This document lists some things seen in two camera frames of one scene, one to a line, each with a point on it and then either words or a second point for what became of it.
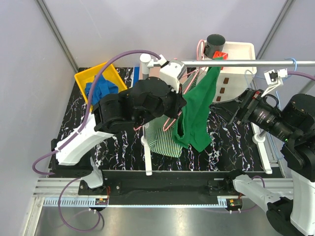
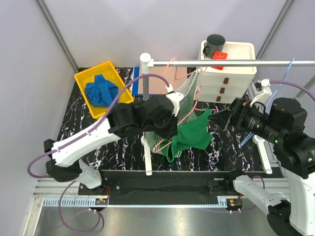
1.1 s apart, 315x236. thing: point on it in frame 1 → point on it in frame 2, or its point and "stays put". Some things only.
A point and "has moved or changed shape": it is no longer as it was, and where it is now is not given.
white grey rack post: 145,59 stays put
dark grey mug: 215,42 stays put
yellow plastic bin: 89,75 stays put
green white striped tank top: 158,132 has moved or changed shape
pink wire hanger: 191,82 → 155,150
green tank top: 192,125 has moved or changed shape
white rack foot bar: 148,170 stays put
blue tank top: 102,88 stays put
